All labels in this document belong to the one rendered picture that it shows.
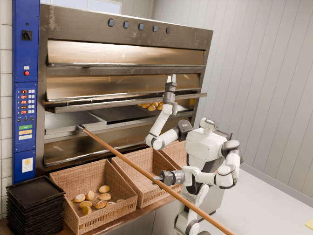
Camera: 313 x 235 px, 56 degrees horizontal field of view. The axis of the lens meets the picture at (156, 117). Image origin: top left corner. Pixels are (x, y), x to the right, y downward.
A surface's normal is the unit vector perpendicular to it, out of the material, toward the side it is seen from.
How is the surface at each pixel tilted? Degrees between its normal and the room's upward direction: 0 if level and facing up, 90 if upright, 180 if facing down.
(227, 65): 90
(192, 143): 90
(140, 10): 90
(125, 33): 90
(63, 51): 70
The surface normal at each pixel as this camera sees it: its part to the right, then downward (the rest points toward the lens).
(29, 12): 0.69, 0.33
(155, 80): 0.70, -0.01
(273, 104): -0.75, 0.09
